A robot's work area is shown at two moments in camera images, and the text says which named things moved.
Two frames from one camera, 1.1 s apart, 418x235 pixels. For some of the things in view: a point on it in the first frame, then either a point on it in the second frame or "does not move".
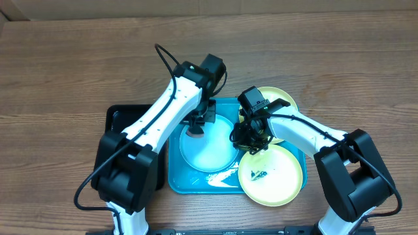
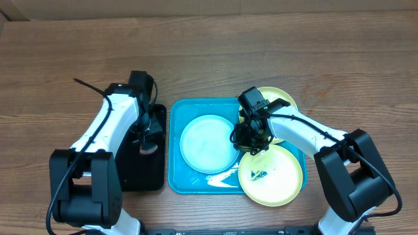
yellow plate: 270,177 does not move
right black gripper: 243,143 does not move
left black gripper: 210,117 → 157,125
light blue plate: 215,151 does not move
